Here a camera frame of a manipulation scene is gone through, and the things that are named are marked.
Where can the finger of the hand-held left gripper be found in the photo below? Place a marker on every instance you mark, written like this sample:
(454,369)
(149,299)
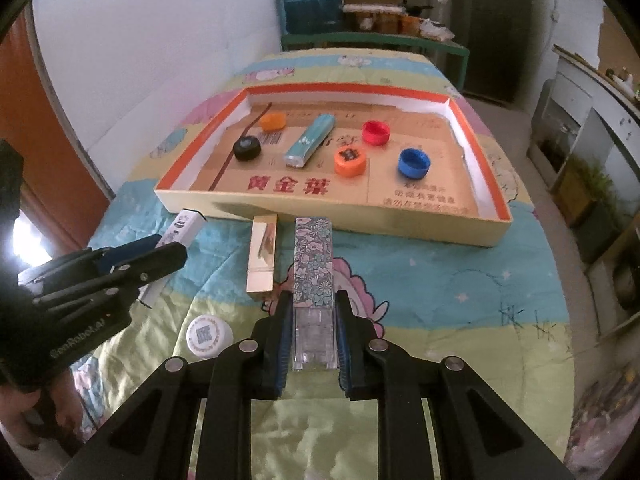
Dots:
(160,260)
(130,252)

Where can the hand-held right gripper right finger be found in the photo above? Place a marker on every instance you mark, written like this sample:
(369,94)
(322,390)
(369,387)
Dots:
(342,345)

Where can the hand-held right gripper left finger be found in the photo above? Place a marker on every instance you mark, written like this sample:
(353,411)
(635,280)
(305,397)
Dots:
(285,340)

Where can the white toothpaste box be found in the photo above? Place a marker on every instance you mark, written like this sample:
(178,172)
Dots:
(185,225)

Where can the floral patterned lighter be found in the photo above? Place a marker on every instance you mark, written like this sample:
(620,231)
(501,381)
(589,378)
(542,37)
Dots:
(314,260)

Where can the shallow cardboard box tray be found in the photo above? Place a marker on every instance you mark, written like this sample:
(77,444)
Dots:
(400,200)

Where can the orange bottle cap black print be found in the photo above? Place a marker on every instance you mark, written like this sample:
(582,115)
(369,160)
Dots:
(349,160)

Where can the teal lighter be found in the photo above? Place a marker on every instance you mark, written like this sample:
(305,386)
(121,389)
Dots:
(310,140)

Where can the blue bottle cap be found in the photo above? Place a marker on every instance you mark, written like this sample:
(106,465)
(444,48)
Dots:
(414,163)

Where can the person's left hand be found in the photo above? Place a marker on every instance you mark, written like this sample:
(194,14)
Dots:
(25,412)

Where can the white bottle cap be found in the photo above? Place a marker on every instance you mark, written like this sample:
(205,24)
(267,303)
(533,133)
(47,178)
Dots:
(207,336)

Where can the gold lighter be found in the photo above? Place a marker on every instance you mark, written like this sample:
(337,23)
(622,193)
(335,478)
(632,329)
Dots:
(262,255)

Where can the brown wooden door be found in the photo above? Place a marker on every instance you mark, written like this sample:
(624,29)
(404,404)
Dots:
(45,160)

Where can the plain orange bottle cap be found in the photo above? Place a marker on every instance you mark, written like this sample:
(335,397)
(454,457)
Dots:
(273,121)

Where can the red bottle cap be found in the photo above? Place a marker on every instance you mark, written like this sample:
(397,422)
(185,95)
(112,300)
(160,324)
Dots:
(376,132)

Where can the dark green crate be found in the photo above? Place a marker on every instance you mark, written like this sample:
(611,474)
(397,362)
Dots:
(605,240)

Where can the crate with green plants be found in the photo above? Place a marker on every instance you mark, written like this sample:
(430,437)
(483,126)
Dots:
(585,195)

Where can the green table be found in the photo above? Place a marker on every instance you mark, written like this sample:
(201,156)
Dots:
(375,40)

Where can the row of orange jars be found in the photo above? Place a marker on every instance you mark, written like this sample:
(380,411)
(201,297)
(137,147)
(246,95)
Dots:
(395,23)

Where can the white plastic bag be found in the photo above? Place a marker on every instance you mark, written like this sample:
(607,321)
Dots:
(437,30)

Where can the grey kitchen counter cabinet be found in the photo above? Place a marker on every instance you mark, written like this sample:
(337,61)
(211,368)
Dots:
(600,125)

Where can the dark green refrigerator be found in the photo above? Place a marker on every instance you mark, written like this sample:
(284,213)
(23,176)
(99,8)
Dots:
(492,30)

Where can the cardboard wall sheets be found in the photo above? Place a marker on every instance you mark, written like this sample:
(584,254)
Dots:
(620,40)

